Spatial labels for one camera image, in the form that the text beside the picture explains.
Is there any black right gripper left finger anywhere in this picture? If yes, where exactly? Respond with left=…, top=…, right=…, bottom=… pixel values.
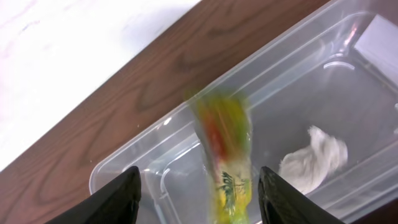
left=48, top=166, right=141, bottom=224

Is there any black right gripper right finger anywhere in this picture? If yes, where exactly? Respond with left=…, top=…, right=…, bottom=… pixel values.
left=258, top=166, right=344, bottom=224

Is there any white tissue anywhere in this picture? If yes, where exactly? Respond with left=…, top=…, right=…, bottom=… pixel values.
left=278, top=126, right=348, bottom=195

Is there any green orange snack wrapper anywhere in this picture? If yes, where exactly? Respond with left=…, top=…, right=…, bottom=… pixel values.
left=188, top=91, right=252, bottom=223

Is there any clear plastic waste bin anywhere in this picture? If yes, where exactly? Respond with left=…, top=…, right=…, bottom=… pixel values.
left=89, top=1, right=397, bottom=223

